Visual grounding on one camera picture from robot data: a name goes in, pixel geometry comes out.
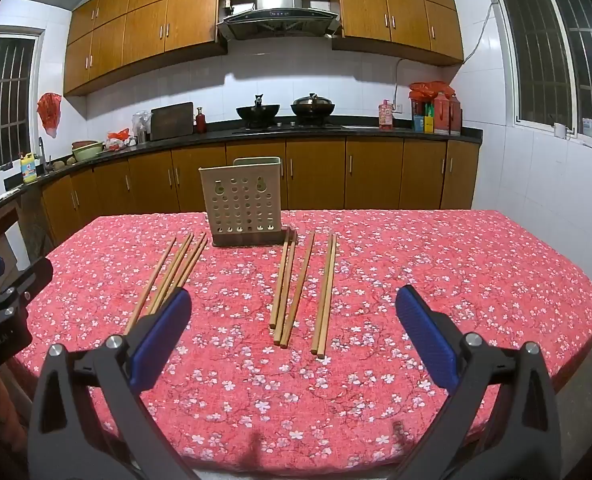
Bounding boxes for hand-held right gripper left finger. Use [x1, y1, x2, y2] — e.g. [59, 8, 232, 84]
[27, 287, 193, 480]

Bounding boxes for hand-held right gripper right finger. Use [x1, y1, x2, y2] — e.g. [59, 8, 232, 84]
[395, 284, 564, 480]

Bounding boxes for beige perforated chopstick holder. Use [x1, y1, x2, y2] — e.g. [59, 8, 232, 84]
[198, 156, 288, 248]

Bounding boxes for red floral tablecloth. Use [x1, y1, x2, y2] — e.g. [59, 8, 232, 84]
[13, 208, 592, 476]

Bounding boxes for yellow detergent bottle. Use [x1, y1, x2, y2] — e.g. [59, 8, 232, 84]
[20, 152, 40, 184]

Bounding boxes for green basin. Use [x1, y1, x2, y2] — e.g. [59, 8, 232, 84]
[71, 140, 106, 162]

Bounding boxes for red plastic bag on hook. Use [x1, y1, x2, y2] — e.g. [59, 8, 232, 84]
[37, 92, 62, 138]

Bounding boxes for wooden base cabinets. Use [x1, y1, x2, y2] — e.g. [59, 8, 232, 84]
[41, 139, 479, 246]

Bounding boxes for clear plastic bag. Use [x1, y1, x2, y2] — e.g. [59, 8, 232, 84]
[132, 110, 153, 143]

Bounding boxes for black kitchen countertop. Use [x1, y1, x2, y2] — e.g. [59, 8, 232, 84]
[0, 121, 483, 221]

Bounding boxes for dark wooden cutting board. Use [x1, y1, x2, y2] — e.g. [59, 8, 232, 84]
[149, 102, 195, 142]

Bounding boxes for gas stove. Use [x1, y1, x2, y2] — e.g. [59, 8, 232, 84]
[231, 119, 344, 133]

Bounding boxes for red bag over canisters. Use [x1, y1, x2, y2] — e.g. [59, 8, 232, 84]
[408, 81, 456, 103]

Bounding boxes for black wok with lid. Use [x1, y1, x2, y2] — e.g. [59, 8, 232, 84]
[290, 93, 336, 122]

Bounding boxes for large barred window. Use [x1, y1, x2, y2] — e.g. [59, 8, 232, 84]
[486, 0, 592, 143]

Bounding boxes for steel range hood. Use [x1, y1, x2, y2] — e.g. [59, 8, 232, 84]
[217, 0, 343, 41]

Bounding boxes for barred window with narrow frame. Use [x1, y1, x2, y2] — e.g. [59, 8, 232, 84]
[0, 34, 44, 178]

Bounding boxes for wall cable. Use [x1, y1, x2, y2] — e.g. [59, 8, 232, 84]
[394, 2, 499, 111]

